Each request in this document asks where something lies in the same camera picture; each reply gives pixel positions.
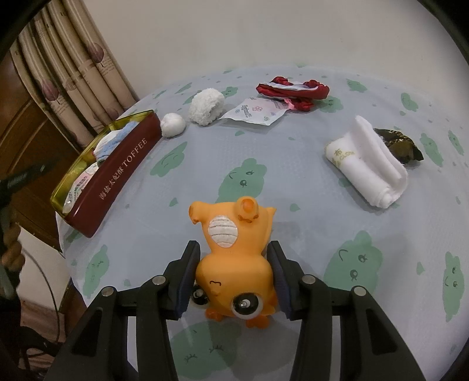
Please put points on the white fluffy plush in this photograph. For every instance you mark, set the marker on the white fluffy plush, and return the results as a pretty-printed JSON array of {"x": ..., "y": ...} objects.
[{"x": 207, "y": 106}]

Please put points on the white towel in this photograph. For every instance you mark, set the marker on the white towel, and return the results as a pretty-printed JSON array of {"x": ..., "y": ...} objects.
[{"x": 370, "y": 161}]

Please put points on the small white soft ball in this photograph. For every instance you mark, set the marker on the small white soft ball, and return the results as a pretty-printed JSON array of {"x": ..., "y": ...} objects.
[{"x": 173, "y": 125}]

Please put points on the white and green packet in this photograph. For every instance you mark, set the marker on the white and green packet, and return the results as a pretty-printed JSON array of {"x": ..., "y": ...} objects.
[{"x": 78, "y": 187}]

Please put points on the blue and white cloth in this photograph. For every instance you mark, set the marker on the blue and white cloth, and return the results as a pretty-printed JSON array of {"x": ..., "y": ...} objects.
[{"x": 110, "y": 141}]

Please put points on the dark red tin box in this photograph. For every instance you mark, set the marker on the dark red tin box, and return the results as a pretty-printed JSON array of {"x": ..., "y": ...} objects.
[{"x": 117, "y": 172}]

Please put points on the pale blue printed tablecloth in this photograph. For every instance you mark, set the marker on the pale blue printed tablecloth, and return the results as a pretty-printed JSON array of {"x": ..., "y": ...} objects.
[{"x": 293, "y": 190}]

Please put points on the beige printed curtain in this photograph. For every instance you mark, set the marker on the beige printed curtain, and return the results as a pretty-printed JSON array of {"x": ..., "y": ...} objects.
[{"x": 73, "y": 55}]

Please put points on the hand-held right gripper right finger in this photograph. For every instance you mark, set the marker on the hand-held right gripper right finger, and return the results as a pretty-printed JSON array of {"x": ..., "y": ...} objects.
[{"x": 281, "y": 284}]

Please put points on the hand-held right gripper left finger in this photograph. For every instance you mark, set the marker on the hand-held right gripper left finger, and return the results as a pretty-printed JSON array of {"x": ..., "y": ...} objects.
[{"x": 186, "y": 282}]

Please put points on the person's left hand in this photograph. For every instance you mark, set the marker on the person's left hand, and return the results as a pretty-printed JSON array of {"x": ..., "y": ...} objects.
[{"x": 13, "y": 258}]

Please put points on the white printed wipe packet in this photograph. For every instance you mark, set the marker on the white printed wipe packet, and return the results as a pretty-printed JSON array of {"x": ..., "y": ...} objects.
[{"x": 252, "y": 110}]

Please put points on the orange squishy animal toy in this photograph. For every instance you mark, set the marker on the orange squishy animal toy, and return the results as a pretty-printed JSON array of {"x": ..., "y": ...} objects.
[{"x": 234, "y": 271}]

